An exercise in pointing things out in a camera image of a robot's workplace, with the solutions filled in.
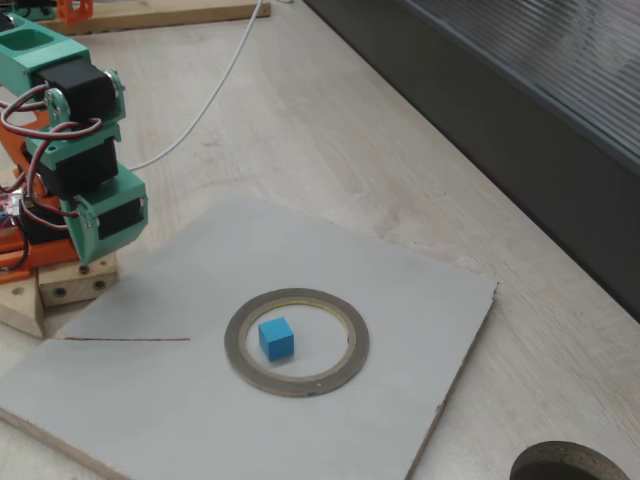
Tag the green gripper black servo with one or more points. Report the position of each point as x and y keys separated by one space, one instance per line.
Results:
x=121 y=218

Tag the blue cube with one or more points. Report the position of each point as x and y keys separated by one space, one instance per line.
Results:
x=276 y=340

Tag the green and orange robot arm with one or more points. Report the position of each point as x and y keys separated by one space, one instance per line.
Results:
x=75 y=90

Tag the wooden base block with screws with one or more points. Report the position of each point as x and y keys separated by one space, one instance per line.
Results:
x=75 y=287

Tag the red controller circuit board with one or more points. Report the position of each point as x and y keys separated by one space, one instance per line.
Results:
x=6 y=205

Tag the pale wooden base plank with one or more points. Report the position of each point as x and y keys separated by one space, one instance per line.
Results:
x=20 y=310

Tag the long light wooden plank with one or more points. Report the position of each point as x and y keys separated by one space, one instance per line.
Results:
x=175 y=17

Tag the white chipboard panel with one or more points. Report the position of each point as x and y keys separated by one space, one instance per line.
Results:
x=350 y=440

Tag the dark partition with ribbed glass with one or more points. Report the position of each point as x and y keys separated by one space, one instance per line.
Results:
x=550 y=175

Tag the orange controller board mount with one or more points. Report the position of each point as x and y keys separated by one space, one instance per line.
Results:
x=12 y=262

